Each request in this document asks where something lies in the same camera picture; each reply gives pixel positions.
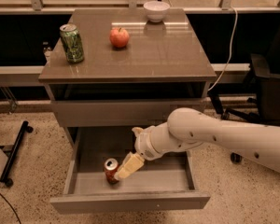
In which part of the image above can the red coke can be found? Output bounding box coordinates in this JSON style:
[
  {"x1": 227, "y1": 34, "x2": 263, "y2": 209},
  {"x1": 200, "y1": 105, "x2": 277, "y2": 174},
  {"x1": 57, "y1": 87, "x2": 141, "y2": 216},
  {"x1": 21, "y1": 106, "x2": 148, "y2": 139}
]
[{"x1": 104, "y1": 158, "x2": 119, "y2": 184}]

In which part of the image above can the grey drawer cabinet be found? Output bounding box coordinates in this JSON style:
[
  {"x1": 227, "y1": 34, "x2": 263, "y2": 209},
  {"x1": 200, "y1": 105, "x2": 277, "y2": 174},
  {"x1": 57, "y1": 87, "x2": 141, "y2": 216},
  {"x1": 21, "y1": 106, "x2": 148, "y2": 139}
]
[{"x1": 39, "y1": 8, "x2": 216, "y2": 143}]

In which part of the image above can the black office chair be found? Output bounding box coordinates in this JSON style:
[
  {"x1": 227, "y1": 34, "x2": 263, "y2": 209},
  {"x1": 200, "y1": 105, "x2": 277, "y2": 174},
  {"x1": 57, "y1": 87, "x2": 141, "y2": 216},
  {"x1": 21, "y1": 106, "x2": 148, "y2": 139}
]
[{"x1": 210, "y1": 27, "x2": 280, "y2": 172}]

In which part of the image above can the black floor cable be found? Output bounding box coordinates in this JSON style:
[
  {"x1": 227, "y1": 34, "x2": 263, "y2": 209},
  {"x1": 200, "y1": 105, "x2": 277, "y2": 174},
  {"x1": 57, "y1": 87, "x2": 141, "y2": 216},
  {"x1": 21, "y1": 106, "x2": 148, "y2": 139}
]
[{"x1": 0, "y1": 182, "x2": 22, "y2": 224}]

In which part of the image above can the red apple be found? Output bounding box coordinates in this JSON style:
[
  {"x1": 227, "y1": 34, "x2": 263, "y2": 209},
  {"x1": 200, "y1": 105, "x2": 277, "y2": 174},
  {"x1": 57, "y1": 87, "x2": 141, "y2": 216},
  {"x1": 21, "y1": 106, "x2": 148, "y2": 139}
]
[{"x1": 109, "y1": 27, "x2": 130, "y2": 49}]

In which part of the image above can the white cable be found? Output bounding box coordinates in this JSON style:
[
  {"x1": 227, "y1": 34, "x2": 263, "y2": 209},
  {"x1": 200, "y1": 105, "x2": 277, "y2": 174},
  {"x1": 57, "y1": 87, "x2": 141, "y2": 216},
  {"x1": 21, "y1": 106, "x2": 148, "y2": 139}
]
[{"x1": 207, "y1": 7, "x2": 238, "y2": 92}]

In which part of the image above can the black wheeled stand base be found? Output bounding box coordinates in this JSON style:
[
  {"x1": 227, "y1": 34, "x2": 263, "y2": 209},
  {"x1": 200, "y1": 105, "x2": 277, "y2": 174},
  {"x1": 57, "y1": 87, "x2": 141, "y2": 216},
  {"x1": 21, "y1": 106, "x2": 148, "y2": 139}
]
[{"x1": 0, "y1": 121, "x2": 34, "y2": 188}]

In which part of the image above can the green soda can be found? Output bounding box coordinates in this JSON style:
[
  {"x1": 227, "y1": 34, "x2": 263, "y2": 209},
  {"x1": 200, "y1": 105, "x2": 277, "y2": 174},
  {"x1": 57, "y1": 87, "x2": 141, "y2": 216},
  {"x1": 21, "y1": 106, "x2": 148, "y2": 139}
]
[{"x1": 60, "y1": 23, "x2": 84, "y2": 63}]

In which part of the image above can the closed grey top drawer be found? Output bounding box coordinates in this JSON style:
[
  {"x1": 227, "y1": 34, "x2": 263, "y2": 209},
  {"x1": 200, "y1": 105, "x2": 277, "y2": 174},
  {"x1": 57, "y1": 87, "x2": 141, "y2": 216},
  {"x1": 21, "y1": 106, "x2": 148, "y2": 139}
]
[{"x1": 51, "y1": 99, "x2": 206, "y2": 127}]

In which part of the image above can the open grey middle drawer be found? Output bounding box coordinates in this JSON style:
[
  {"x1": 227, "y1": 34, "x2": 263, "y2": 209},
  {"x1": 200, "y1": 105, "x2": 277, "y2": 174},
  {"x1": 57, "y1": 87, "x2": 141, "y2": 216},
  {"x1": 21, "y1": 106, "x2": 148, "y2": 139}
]
[{"x1": 50, "y1": 126, "x2": 210, "y2": 214}]

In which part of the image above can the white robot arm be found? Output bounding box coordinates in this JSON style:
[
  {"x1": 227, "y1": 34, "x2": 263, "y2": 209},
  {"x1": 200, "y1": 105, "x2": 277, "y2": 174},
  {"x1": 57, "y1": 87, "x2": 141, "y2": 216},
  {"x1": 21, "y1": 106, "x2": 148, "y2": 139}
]
[{"x1": 115, "y1": 108, "x2": 280, "y2": 180}]

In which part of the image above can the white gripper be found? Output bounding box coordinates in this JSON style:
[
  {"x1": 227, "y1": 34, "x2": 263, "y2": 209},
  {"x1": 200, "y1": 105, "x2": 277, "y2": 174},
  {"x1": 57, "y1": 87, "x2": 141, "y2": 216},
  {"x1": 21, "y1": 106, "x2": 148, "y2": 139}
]
[{"x1": 114, "y1": 125, "x2": 164, "y2": 181}]

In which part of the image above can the white bowl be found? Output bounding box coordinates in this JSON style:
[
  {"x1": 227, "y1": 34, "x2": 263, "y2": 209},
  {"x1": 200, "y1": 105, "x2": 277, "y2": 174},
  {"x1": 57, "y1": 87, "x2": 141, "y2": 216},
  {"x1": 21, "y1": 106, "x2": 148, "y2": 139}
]
[{"x1": 143, "y1": 1, "x2": 170, "y2": 22}]

